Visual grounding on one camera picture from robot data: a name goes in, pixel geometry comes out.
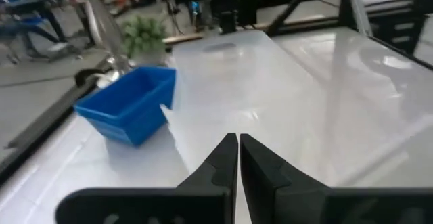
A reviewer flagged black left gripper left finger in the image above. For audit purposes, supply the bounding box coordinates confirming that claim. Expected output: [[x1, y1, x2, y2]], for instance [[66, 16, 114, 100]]
[[55, 132, 240, 224]]

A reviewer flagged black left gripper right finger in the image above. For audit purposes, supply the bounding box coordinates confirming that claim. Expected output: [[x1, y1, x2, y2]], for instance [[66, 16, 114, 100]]
[[239, 133, 433, 224]]

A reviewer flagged blue plastic basket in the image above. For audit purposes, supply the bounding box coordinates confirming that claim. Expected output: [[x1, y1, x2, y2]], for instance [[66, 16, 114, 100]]
[[73, 66, 177, 148]]

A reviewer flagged large clear plastic basket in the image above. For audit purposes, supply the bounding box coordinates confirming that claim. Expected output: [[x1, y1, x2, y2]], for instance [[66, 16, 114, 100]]
[[160, 30, 342, 187]]

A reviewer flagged green potted plant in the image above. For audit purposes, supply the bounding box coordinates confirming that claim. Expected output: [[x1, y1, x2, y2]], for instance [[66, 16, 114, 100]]
[[120, 15, 169, 66]]

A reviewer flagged blue chair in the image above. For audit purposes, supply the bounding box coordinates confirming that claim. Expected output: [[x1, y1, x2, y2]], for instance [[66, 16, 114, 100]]
[[0, 0, 68, 64]]

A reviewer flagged black diagonal frame strut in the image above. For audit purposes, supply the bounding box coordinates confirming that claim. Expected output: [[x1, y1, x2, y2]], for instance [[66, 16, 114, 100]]
[[266, 0, 321, 37]]

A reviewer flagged black vertical frame post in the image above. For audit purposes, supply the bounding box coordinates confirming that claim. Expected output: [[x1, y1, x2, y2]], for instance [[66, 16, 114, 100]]
[[339, 0, 373, 37]]

